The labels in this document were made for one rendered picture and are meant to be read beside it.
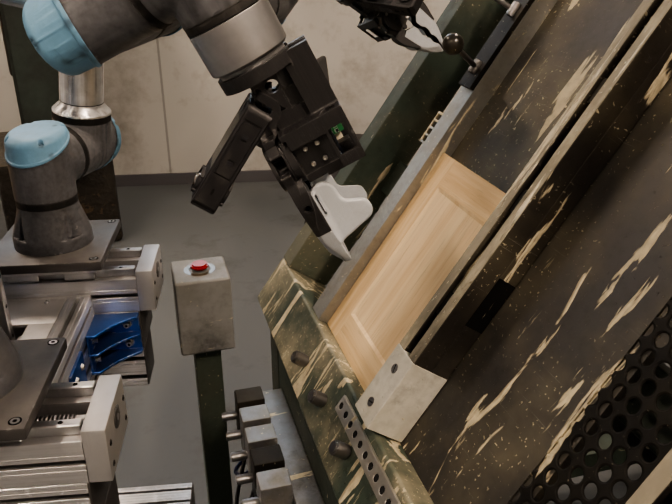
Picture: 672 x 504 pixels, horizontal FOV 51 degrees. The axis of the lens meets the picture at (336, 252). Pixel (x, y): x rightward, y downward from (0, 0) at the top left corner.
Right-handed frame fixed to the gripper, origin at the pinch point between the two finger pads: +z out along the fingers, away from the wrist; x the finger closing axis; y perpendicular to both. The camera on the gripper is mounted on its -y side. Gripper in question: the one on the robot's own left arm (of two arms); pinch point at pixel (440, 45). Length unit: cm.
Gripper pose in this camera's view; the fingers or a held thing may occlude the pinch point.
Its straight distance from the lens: 137.7
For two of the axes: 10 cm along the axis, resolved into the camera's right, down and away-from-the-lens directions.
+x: -4.2, 9.0, -1.1
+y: -4.5, -1.0, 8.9
